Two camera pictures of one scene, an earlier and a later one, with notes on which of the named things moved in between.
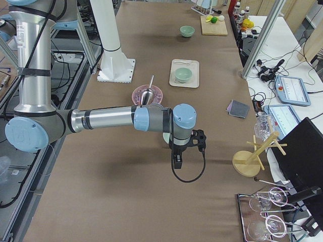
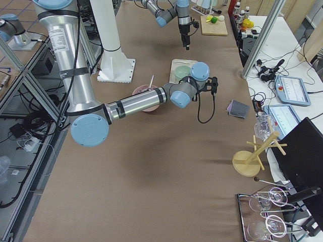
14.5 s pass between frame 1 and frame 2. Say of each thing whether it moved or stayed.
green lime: stayed
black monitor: stayed
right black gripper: moved
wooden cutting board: stayed
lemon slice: stayed
